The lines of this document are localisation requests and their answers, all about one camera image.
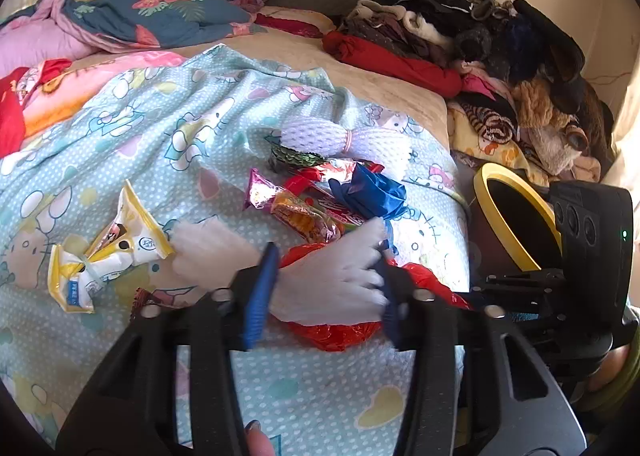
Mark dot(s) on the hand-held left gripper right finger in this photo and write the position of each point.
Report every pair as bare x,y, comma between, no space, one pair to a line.
391,306

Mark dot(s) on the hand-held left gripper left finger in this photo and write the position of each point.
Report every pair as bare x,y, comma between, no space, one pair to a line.
262,286

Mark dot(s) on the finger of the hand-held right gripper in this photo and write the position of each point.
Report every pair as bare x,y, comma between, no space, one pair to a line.
520,300

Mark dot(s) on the red plastic bag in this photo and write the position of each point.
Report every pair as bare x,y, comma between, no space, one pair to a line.
345,336

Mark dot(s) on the white foam sheet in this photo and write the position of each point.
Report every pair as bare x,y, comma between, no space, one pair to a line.
320,281

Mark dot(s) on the yellow-rimmed trash bin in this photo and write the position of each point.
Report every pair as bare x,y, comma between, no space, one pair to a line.
480,186

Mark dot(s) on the green snack packet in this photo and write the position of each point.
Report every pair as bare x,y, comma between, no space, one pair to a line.
292,156

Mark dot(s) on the person's left hand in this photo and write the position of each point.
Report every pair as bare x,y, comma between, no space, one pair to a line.
260,441

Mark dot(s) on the orange snack packet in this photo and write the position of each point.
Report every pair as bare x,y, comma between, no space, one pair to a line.
300,216

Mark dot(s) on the pink purple candy wrapper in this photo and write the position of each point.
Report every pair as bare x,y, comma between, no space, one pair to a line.
257,191

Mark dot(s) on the blue foil wrapper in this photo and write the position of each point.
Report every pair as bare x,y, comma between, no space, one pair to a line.
372,193

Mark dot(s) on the small brown wrapper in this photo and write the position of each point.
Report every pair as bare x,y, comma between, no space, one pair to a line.
147,306

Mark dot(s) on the red snack wrapper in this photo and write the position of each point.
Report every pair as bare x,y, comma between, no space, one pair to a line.
330,171

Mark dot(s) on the yellow white snack packet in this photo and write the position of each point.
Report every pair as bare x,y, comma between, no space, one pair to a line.
135,236

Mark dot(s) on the white foam net sleeve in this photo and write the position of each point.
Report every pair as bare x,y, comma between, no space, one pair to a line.
310,136

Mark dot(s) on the rubber band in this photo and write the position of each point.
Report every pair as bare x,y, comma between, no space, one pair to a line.
348,143

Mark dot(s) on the tan fleece garment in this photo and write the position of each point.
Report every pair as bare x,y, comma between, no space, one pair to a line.
540,106

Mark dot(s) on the yellow cartoon blanket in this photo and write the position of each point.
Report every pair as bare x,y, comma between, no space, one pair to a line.
465,136

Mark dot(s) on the brown striped knit cloth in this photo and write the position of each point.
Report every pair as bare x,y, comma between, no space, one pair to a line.
492,123

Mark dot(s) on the light blue cartoon blanket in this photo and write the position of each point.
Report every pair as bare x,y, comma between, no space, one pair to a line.
175,101

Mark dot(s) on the pink garment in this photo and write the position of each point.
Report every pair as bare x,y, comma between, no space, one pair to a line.
482,83

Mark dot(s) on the dark fuzzy garment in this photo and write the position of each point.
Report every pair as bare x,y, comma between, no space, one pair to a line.
555,46

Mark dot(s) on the red patterned pillow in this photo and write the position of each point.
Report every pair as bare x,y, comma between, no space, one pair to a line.
295,23

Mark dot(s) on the red orange printed blanket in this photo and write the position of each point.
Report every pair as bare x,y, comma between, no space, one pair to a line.
50,101

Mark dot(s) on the blue floral quilt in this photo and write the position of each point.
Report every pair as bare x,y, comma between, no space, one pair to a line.
165,16

